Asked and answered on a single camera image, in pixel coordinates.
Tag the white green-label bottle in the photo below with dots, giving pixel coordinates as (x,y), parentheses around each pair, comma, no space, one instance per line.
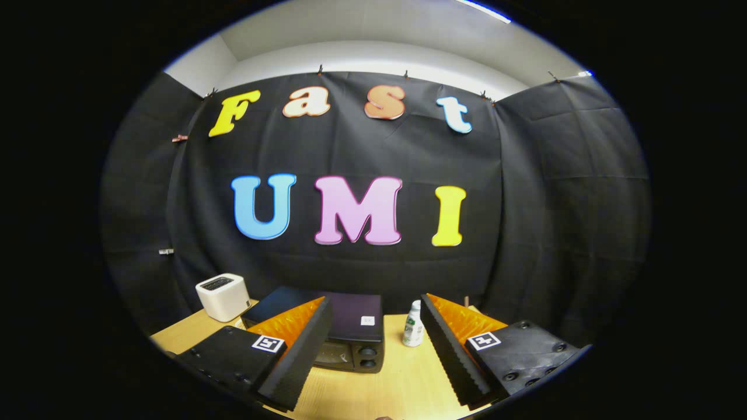
(413,329)

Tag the black toaster oven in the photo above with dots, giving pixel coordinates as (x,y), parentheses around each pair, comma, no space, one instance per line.
(353,315)

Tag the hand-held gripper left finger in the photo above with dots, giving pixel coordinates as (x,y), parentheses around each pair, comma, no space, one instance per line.
(303,356)

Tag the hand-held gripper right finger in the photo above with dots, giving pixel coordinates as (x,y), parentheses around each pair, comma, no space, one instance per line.
(449,361)

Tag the white bread toaster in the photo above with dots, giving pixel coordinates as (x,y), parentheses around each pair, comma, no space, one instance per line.
(224,300)

